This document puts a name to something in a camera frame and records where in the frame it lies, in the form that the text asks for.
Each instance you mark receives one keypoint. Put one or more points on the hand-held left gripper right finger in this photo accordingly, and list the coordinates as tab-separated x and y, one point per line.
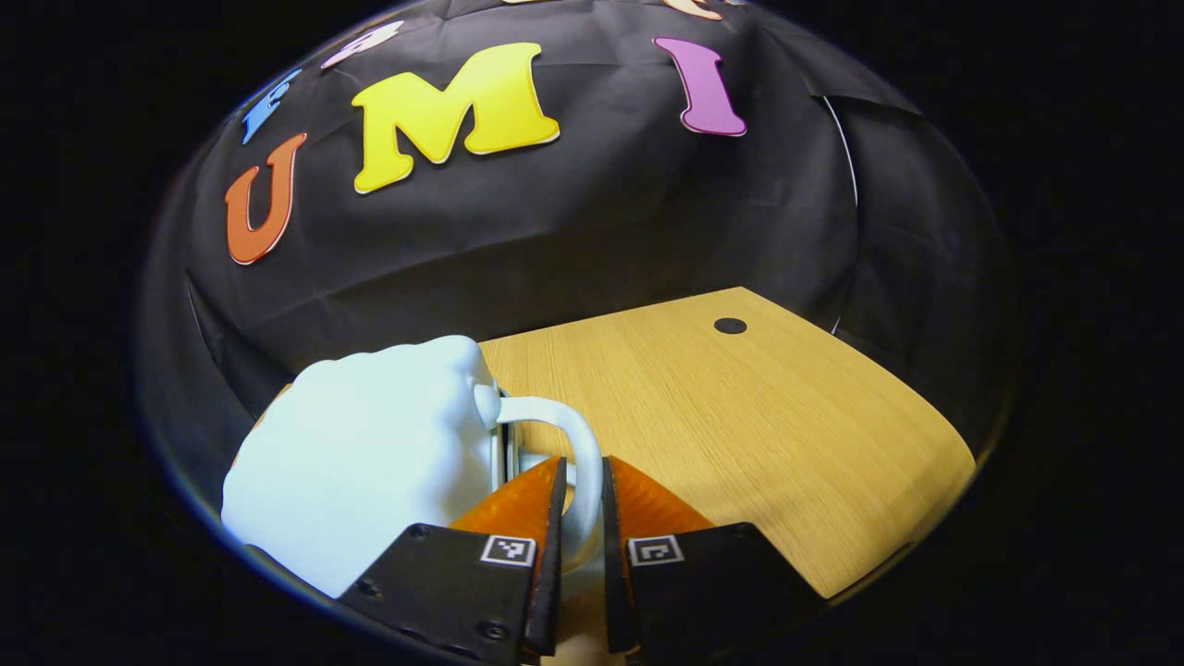
616	592

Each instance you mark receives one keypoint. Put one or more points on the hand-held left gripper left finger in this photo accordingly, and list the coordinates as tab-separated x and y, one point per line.
553	592

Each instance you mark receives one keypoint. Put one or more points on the white suitcase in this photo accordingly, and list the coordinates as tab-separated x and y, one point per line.
370	462

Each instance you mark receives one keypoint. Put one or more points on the black backdrop cloth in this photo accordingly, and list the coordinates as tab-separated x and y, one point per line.
601	231

